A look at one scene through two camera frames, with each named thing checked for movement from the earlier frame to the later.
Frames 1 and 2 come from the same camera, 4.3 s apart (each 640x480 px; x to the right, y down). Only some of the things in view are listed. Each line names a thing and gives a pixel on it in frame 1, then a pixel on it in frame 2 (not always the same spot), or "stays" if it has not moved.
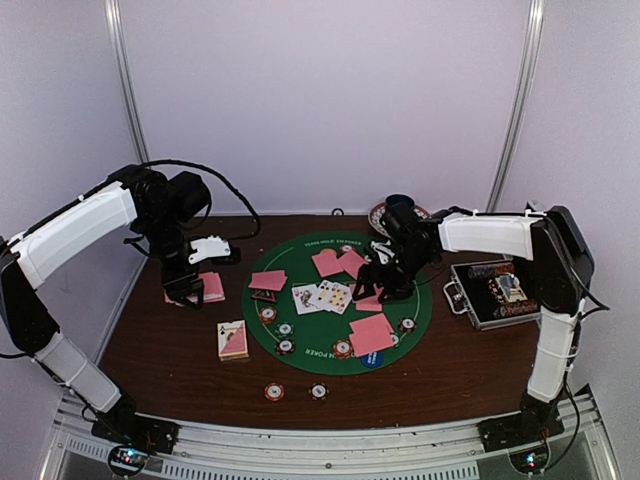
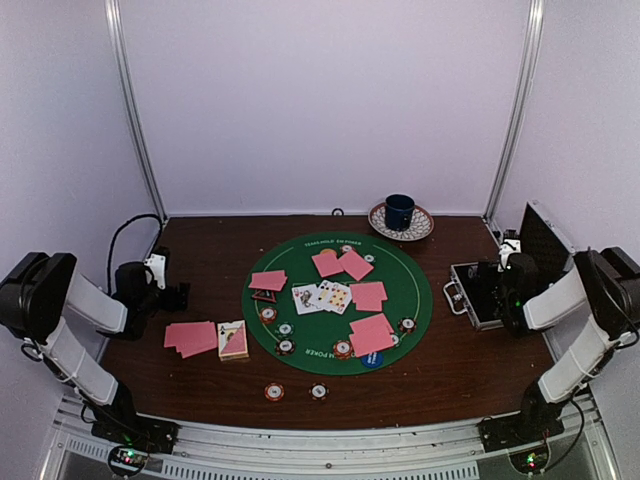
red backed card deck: x=213 y=290 to x=191 y=338
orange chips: x=342 y=350 stays
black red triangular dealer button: x=268 y=295 stays
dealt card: x=370 y=336 stays
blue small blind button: x=372 y=360 stays
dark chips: x=407 y=324 stays
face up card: x=340 y=297 stays
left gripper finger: x=195 y=295 to x=184 y=289
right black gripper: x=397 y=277 to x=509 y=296
